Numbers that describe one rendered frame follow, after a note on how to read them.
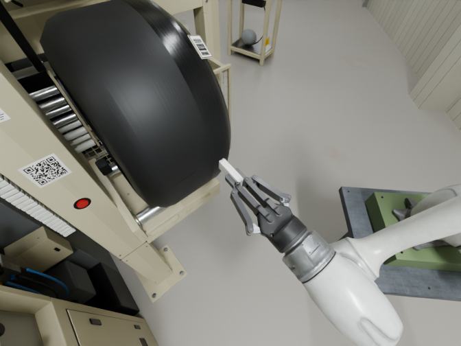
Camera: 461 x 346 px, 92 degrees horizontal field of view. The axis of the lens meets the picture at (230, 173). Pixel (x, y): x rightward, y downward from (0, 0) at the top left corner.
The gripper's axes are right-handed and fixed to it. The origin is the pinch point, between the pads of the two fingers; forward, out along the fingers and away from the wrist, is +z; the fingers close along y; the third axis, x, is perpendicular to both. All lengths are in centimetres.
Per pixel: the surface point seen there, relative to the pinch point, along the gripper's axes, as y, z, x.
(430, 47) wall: -367, 24, 96
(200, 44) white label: -10.5, 25.1, -14.2
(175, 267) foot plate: 23, 14, 125
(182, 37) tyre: -6.8, 26.6, -16.1
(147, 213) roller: 19.3, 18.5, 34.0
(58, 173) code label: 31.0, 28.8, 7.2
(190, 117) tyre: 0.9, 13.8, -7.0
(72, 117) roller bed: 22, 66, 25
